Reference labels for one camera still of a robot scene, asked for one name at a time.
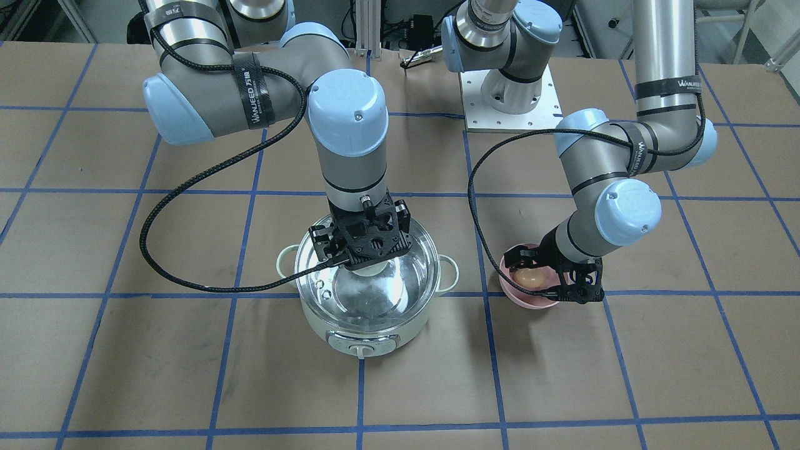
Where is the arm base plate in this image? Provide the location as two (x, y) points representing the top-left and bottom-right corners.
(459, 66), (563, 133)

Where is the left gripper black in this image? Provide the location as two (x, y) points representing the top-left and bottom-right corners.
(504, 228), (594, 303)

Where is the black braided cable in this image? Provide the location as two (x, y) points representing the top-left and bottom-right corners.
(139, 25), (332, 294)
(467, 62), (707, 298)

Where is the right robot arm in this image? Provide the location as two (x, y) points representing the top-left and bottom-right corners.
(140, 1), (412, 270)

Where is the pale green steel pot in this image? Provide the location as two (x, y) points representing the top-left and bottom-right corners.
(296, 219), (458, 359)

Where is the brown egg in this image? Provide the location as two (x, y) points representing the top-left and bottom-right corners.
(512, 267), (552, 291)

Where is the pink bowl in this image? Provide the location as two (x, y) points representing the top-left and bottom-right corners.
(498, 256), (560, 309)

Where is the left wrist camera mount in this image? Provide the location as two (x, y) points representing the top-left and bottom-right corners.
(554, 258), (606, 304)

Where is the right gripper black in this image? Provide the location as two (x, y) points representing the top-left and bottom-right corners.
(309, 192), (413, 271)

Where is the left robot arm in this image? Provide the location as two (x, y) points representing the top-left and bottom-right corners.
(442, 1), (718, 309)

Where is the aluminium frame post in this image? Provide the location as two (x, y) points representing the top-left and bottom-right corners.
(355, 0), (382, 59)

